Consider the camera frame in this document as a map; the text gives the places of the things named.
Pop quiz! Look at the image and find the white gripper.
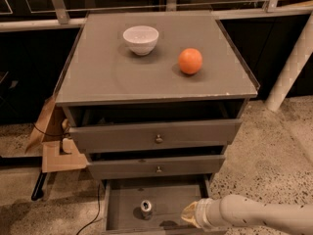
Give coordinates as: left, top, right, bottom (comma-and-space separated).
181, 198, 225, 229

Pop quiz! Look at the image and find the redbull can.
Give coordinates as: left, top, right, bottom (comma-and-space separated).
140, 200, 153, 219

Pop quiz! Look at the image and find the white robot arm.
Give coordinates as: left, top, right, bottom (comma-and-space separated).
181, 195, 313, 235

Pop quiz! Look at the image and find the bottom grey drawer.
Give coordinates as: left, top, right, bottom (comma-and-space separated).
102, 175, 226, 235

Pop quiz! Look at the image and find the grey drawer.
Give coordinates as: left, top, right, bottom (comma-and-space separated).
86, 146, 226, 179
102, 175, 226, 235
62, 99, 246, 154

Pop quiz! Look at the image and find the middle grey drawer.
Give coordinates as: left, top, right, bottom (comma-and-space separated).
86, 146, 226, 179

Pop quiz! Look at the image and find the grey drawer cabinet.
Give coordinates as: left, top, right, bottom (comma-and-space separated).
56, 11, 258, 231

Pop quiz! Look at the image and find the top grey drawer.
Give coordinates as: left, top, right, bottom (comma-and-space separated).
62, 99, 246, 154

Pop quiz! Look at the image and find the orange fruit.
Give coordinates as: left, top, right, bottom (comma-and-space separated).
178, 48, 202, 75

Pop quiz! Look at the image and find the black bar on floor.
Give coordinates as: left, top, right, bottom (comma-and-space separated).
31, 171, 47, 201

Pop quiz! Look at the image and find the white ceramic bowl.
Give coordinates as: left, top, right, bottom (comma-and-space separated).
123, 25, 159, 56

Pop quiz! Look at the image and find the white diagonal pole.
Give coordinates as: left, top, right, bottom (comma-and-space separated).
265, 13, 313, 112

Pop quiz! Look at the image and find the black cable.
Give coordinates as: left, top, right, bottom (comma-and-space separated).
75, 183, 103, 235

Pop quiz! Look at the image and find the metal railing frame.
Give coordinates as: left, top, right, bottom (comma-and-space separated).
0, 0, 313, 31

